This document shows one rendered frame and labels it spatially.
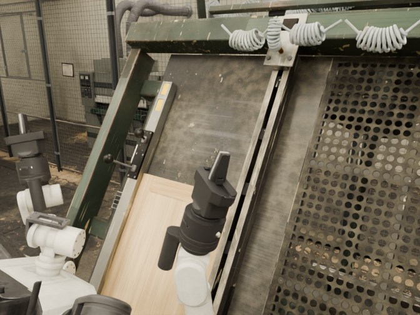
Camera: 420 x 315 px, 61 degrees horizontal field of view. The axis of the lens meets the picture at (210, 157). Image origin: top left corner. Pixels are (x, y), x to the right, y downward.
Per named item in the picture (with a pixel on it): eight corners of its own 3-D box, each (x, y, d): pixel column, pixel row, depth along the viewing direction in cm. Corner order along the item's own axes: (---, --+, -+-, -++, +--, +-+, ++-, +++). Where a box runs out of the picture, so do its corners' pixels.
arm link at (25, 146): (15, 137, 113) (24, 174, 114) (-4, 138, 104) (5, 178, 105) (54, 130, 112) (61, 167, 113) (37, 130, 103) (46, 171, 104)
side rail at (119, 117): (59, 289, 152) (37, 289, 143) (146, 60, 171) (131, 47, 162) (67, 294, 149) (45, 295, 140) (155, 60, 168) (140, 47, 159)
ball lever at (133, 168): (133, 174, 140) (100, 162, 134) (137, 164, 141) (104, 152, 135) (136, 174, 137) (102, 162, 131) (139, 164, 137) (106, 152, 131)
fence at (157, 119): (85, 314, 134) (77, 314, 130) (168, 85, 150) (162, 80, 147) (94, 319, 131) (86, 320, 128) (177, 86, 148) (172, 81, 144)
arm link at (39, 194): (56, 167, 115) (64, 202, 116) (20, 174, 111) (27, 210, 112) (54, 169, 104) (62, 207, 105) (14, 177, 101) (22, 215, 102)
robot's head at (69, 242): (67, 271, 79) (76, 232, 79) (23, 260, 79) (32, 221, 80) (79, 264, 85) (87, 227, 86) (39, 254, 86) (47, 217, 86)
